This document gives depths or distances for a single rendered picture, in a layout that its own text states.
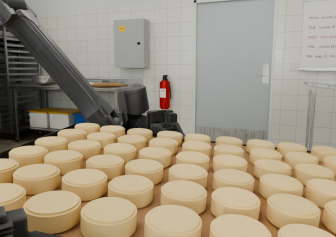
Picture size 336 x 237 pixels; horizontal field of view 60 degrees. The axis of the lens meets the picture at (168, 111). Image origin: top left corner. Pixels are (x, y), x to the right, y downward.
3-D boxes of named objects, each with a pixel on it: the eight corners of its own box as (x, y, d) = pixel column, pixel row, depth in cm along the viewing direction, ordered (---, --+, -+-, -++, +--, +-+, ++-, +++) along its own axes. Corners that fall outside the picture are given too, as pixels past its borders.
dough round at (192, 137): (201, 152, 52) (202, 141, 52) (178, 146, 55) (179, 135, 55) (214, 147, 56) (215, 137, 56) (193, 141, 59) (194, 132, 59)
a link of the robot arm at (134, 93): (111, 129, 79) (102, 141, 71) (103, 88, 76) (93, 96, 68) (154, 125, 78) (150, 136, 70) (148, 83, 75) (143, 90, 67)
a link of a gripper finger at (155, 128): (197, 160, 62) (171, 149, 69) (198, 127, 61) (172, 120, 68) (171, 165, 58) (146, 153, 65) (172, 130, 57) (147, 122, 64)
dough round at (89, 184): (61, 185, 35) (61, 169, 35) (103, 181, 37) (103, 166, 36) (62, 204, 30) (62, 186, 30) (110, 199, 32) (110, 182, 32)
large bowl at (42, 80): (26, 85, 451) (25, 76, 449) (44, 84, 486) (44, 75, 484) (46, 86, 437) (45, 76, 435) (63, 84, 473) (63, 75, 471)
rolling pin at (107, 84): (87, 87, 403) (86, 82, 402) (87, 87, 409) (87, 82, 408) (127, 87, 411) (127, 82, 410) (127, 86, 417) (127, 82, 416)
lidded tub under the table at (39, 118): (28, 126, 459) (27, 110, 455) (50, 122, 501) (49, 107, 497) (46, 128, 445) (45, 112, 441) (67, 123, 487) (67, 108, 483)
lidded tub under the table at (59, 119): (48, 128, 444) (47, 112, 440) (68, 123, 487) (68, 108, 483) (68, 130, 431) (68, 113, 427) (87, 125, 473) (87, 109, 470)
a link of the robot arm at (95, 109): (5, 6, 73) (-25, 3, 63) (20, -9, 72) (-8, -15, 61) (116, 136, 81) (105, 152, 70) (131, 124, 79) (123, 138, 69)
